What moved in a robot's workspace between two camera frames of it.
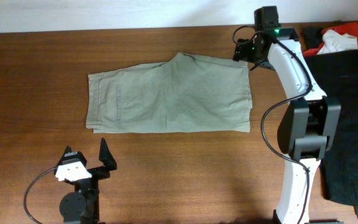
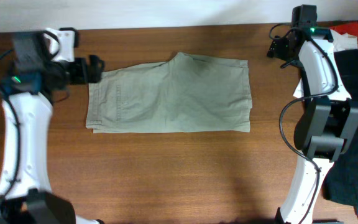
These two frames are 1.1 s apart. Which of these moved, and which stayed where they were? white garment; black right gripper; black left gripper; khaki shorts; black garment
Moved: black right gripper; black left gripper
Stayed: black garment; khaki shorts; white garment
